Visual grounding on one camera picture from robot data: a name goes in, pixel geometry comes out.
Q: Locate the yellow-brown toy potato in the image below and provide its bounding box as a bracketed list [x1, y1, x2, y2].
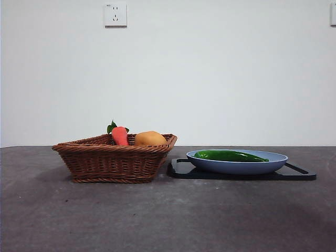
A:
[134, 130, 168, 146]

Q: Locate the orange toy carrot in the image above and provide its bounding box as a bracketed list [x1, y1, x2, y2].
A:
[106, 119, 130, 146]

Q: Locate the black flat tray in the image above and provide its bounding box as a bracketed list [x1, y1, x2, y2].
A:
[167, 157, 317, 181]

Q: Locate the blue shallow plate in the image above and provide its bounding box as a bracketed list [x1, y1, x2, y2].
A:
[185, 149, 289, 175]

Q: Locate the white wall socket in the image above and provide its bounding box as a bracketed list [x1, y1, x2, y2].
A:
[104, 3, 128, 28]

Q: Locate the green toy pepper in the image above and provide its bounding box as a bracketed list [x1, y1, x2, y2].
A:
[194, 149, 270, 162]

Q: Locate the brown wicker basket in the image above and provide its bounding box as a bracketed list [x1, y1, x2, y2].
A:
[51, 133, 179, 184]

